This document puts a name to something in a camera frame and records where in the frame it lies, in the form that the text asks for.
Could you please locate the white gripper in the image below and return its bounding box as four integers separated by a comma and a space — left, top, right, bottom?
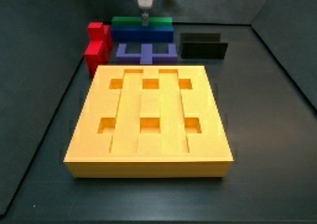
138, 0, 154, 26

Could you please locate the green rectangular block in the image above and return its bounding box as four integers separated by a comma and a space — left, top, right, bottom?
111, 17, 173, 26

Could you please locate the yellow slotted board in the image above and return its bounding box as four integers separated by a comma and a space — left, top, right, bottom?
64, 66, 234, 178

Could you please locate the blue rectangular block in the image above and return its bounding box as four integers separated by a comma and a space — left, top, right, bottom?
111, 26, 174, 43

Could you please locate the purple comb-shaped block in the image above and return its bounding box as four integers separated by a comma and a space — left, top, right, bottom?
115, 44, 178, 65

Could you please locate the red stepped block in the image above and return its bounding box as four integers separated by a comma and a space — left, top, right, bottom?
84, 22, 112, 77

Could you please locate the black U-shaped bracket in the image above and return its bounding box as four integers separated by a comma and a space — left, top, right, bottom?
179, 33, 227, 59

